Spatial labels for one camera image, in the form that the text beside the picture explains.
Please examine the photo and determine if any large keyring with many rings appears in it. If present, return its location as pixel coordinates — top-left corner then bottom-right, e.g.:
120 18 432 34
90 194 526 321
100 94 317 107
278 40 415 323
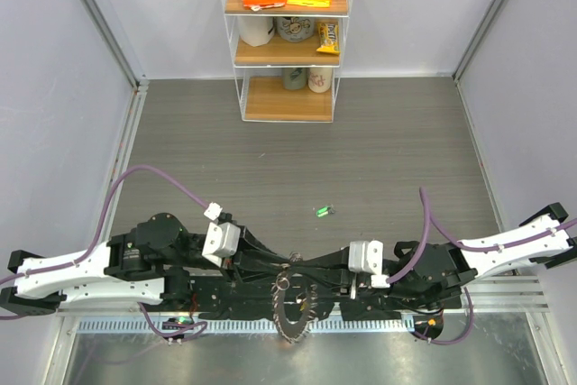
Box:
271 252 318 344

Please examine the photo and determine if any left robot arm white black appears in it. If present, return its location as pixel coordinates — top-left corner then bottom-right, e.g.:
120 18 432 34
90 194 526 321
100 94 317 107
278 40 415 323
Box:
1 213 291 320

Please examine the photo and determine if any yellow candy bag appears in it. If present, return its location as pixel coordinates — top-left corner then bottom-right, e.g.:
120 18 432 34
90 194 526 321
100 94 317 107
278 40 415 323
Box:
316 21 340 55

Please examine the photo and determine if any white wire shelf rack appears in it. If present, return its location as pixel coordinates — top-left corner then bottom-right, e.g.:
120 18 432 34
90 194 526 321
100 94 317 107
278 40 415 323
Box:
221 0 353 123

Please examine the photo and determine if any white cup red scribble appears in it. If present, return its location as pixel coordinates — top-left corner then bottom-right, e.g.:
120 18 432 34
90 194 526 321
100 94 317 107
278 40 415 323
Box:
307 67 333 93

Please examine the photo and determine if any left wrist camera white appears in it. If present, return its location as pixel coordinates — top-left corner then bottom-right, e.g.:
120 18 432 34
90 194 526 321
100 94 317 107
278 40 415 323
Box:
202 202 241 268

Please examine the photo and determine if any white slotted cable duct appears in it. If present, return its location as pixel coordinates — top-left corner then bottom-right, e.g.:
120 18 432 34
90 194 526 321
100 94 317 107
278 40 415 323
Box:
77 316 415 335

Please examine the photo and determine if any grey cartoon mug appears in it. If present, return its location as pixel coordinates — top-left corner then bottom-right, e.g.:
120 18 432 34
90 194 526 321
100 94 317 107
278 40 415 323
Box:
276 16 316 42

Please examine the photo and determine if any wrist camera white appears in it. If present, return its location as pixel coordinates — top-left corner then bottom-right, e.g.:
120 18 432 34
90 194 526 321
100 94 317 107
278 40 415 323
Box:
347 240 390 289
202 202 241 268

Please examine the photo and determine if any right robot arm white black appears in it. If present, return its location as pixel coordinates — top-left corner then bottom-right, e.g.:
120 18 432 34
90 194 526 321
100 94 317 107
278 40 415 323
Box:
290 203 576 310

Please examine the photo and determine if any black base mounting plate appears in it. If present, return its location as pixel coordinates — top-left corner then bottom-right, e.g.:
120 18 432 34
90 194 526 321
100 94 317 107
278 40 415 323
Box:
140 274 463 322

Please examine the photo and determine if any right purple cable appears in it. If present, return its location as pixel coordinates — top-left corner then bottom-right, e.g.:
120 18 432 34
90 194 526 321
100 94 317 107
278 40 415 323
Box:
385 186 577 285

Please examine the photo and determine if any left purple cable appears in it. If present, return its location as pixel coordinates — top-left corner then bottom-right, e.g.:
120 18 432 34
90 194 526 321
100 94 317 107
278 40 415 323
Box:
0 164 213 321

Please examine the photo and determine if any purple cable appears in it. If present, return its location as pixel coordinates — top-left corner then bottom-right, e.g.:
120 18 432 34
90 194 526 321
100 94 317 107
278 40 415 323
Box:
0 164 213 321
385 186 577 285

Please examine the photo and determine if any green grey cup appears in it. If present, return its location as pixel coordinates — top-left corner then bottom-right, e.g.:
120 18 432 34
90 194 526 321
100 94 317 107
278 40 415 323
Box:
281 67 307 90

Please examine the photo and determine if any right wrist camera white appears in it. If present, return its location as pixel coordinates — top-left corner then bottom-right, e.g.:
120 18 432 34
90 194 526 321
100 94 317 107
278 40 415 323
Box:
347 240 390 289

